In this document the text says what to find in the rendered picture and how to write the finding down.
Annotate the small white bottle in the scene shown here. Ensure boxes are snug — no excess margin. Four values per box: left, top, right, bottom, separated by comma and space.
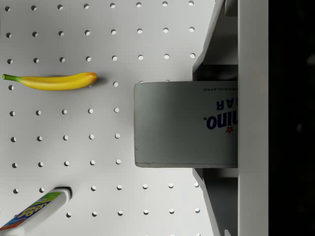
0, 187, 72, 236

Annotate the white yellow box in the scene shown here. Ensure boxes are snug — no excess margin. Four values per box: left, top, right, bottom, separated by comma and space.
133, 81, 239, 169

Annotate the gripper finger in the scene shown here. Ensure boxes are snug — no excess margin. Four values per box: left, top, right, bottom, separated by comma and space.
192, 0, 239, 82
192, 168, 239, 236

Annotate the banana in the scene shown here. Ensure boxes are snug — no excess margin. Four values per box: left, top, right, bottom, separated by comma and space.
2, 72, 98, 91

